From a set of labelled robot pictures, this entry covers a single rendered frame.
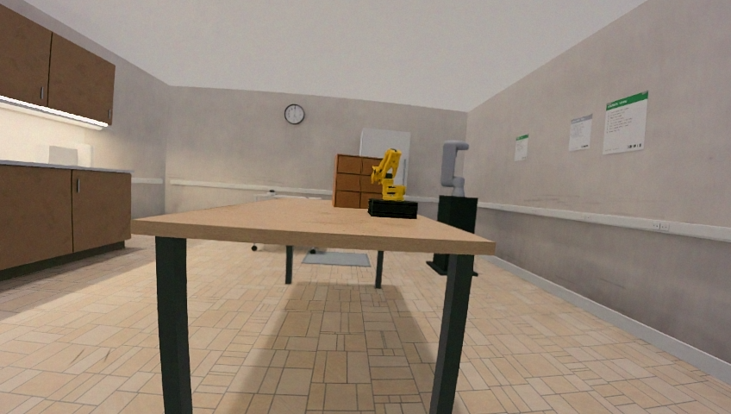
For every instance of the brown wooden drawer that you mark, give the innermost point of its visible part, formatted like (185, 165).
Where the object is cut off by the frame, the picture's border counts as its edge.
(347, 181)
(353, 166)
(368, 164)
(363, 202)
(347, 199)
(366, 184)

